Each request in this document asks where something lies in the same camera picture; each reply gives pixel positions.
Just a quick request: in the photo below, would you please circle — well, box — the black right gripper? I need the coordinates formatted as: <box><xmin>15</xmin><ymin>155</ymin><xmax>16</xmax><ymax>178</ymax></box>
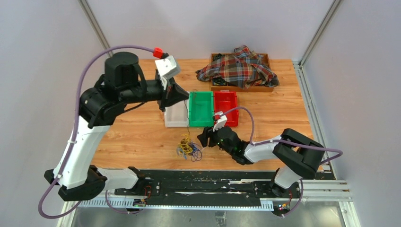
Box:
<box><xmin>198</xmin><ymin>122</ymin><xmax>234</xmax><ymax>156</ymax></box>

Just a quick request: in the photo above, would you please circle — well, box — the brown cable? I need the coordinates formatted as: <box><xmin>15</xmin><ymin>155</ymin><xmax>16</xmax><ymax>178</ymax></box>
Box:
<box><xmin>184</xmin><ymin>91</ymin><xmax>198</xmax><ymax>135</ymax></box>

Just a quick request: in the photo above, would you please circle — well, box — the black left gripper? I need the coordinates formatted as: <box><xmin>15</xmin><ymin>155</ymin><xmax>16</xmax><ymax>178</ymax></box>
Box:
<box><xmin>121</xmin><ymin>75</ymin><xmax>190</xmax><ymax>112</ymax></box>

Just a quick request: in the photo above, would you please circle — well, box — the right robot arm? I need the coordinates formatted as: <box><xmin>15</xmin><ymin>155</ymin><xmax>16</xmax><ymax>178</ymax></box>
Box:
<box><xmin>197</xmin><ymin>126</ymin><xmax>324</xmax><ymax>197</ymax></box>

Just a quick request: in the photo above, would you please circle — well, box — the wooden tray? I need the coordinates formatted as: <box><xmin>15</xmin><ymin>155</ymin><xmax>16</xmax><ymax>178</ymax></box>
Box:
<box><xmin>209</xmin><ymin>52</ymin><xmax>275</xmax><ymax>93</ymax></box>

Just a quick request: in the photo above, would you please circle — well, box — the green plastic bin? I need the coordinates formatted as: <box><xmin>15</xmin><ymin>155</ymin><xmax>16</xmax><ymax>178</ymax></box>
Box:
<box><xmin>188</xmin><ymin>91</ymin><xmax>214</xmax><ymax>127</ymax></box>

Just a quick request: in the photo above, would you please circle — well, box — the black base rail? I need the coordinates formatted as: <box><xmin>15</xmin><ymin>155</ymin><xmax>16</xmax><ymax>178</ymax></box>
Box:
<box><xmin>114</xmin><ymin>170</ymin><xmax>300</xmax><ymax>207</ymax></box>

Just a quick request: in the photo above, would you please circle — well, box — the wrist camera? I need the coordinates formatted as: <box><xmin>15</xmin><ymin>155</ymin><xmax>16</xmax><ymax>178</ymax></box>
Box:
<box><xmin>212</xmin><ymin>111</ymin><xmax>227</xmax><ymax>131</ymax></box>
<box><xmin>153</xmin><ymin>48</ymin><xmax>181</xmax><ymax>84</ymax></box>

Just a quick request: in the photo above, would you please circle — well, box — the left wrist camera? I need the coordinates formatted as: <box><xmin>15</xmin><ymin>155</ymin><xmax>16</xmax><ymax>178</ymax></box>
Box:
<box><xmin>153</xmin><ymin>48</ymin><xmax>181</xmax><ymax>84</ymax></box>

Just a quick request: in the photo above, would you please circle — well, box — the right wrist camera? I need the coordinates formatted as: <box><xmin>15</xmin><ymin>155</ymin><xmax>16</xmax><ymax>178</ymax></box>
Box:
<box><xmin>212</xmin><ymin>111</ymin><xmax>227</xmax><ymax>131</ymax></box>

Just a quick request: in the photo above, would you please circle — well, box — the white plastic bin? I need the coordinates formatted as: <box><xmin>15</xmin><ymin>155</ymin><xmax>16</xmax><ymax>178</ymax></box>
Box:
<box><xmin>164</xmin><ymin>100</ymin><xmax>189</xmax><ymax>128</ymax></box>

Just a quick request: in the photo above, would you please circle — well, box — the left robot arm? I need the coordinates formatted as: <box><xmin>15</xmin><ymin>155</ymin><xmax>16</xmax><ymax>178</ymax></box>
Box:
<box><xmin>44</xmin><ymin>52</ymin><xmax>189</xmax><ymax>201</ymax></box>

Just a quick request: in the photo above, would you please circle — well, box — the plaid shirt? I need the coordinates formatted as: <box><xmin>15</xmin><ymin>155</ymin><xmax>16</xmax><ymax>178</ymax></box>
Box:
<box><xmin>196</xmin><ymin>45</ymin><xmax>279</xmax><ymax>89</ymax></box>

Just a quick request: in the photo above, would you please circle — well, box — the red plastic bin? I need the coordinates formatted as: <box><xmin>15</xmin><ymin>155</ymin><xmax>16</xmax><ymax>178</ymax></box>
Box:
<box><xmin>213</xmin><ymin>90</ymin><xmax>239</xmax><ymax>127</ymax></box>

